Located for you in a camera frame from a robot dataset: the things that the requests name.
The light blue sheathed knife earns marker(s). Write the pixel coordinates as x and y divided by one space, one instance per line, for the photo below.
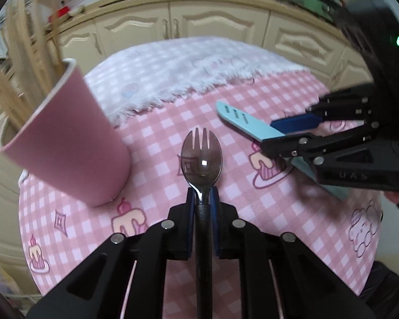
249 123

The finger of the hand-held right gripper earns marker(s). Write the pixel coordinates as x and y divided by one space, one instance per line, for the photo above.
286 146
296 123

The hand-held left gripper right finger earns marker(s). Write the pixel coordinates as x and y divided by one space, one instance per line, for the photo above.
226 232

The white fringed cloth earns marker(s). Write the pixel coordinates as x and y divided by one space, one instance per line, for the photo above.
173 66

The dark clothing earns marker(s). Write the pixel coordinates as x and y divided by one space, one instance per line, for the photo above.
389 292

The red container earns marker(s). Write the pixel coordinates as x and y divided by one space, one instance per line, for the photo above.
60 12

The pink checkered tablecloth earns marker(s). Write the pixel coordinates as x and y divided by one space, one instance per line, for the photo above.
286 222

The person's right hand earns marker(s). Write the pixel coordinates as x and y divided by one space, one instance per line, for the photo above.
394 196

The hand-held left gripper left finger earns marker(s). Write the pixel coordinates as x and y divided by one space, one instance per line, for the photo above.
181 232

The pink cup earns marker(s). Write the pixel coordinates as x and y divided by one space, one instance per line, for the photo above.
69 146

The pile of wooden chopsticks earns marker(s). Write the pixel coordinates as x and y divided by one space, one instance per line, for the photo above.
10 99

